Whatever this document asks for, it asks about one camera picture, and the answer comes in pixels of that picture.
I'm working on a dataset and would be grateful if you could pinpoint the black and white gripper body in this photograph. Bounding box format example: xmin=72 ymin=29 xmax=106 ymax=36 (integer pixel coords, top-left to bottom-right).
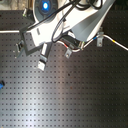
xmin=19 ymin=21 xmax=64 ymax=56

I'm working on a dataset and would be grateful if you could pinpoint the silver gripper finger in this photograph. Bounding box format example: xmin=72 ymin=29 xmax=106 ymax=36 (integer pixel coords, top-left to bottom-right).
xmin=15 ymin=40 xmax=24 ymax=58
xmin=38 ymin=43 xmax=51 ymax=71

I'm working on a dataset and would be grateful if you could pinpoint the white cable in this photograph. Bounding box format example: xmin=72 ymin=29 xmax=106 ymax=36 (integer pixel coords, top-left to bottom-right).
xmin=0 ymin=29 xmax=128 ymax=52

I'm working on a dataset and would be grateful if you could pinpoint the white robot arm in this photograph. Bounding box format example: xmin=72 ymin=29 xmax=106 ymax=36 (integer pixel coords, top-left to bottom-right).
xmin=16 ymin=0 xmax=115 ymax=70

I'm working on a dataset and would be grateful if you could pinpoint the silver cable clip centre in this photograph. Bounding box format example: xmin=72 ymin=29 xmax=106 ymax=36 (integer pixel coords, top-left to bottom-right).
xmin=65 ymin=49 xmax=72 ymax=59

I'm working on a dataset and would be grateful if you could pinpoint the silver cable clip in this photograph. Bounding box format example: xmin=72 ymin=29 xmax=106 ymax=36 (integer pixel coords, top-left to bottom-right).
xmin=65 ymin=49 xmax=72 ymax=59
xmin=97 ymin=27 xmax=104 ymax=47

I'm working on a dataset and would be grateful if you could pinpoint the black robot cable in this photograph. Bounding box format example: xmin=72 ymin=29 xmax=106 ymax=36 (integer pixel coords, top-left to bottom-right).
xmin=19 ymin=0 xmax=104 ymax=44

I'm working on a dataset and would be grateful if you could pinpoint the silver cable clip right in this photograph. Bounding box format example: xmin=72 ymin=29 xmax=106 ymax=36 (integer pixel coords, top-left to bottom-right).
xmin=97 ymin=27 xmax=104 ymax=47

